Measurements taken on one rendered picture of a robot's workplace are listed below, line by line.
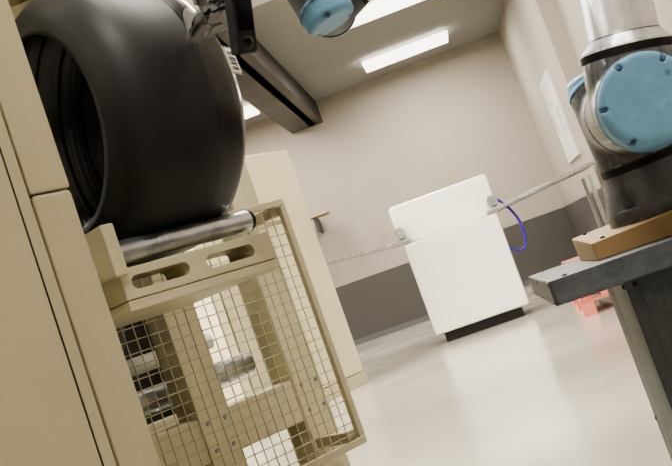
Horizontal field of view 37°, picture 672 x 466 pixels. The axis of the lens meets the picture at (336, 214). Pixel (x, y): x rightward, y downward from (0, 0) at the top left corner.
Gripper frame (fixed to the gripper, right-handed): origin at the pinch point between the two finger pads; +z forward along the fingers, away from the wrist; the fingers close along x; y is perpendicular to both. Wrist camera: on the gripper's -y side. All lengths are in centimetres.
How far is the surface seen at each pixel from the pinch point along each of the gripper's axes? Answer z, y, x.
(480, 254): 457, -1, -600
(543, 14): 342, 177, -696
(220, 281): 17.2, -42.2, 3.6
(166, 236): 18.0, -30.7, 10.5
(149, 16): 3.4, 8.4, 4.6
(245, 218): 18.0, -31.0, -8.9
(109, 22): 4.0, 8.0, 13.4
